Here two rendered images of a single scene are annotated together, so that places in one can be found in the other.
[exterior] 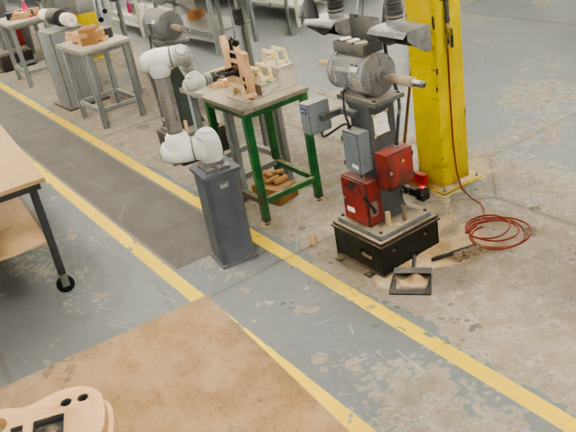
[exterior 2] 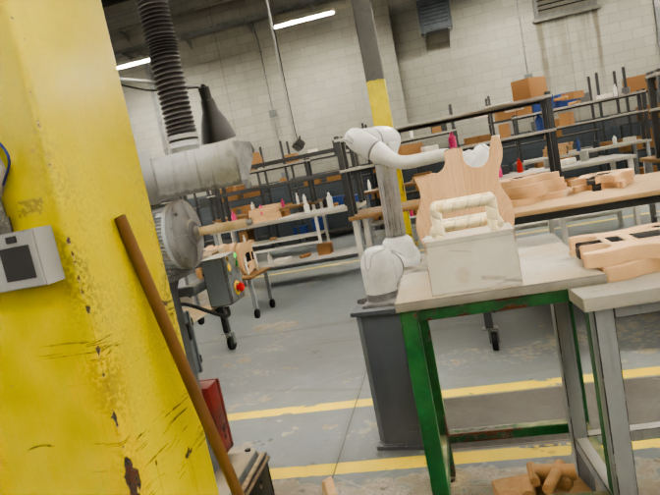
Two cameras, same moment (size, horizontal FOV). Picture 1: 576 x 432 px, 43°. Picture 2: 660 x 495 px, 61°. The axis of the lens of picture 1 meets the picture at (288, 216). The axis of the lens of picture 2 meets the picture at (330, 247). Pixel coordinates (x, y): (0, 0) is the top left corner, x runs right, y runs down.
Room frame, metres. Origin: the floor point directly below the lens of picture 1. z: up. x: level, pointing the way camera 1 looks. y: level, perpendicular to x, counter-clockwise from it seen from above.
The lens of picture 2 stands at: (6.23, -1.69, 1.37)
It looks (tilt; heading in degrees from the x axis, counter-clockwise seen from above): 7 degrees down; 132
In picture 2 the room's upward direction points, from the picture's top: 11 degrees counter-clockwise
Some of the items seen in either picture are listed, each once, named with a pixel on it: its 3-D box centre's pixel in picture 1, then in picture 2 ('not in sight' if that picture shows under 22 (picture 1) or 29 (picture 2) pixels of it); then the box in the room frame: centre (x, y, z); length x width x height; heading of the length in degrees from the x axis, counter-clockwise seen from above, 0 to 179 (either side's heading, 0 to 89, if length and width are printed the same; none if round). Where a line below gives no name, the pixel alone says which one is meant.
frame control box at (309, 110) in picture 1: (326, 120); (207, 289); (4.26, -0.34, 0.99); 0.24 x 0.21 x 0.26; 30
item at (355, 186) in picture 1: (361, 194); (192, 412); (4.17, -0.48, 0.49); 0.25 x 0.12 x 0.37; 30
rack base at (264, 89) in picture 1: (261, 85); not in sight; (5.29, 0.02, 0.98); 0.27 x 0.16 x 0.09; 30
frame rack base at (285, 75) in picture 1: (277, 74); (471, 258); (5.37, -0.11, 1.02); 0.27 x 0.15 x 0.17; 30
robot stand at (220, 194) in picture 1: (224, 212); (397, 370); (4.57, 0.43, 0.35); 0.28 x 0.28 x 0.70; 23
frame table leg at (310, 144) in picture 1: (310, 147); (431, 440); (5.20, -0.27, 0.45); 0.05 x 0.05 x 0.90; 30
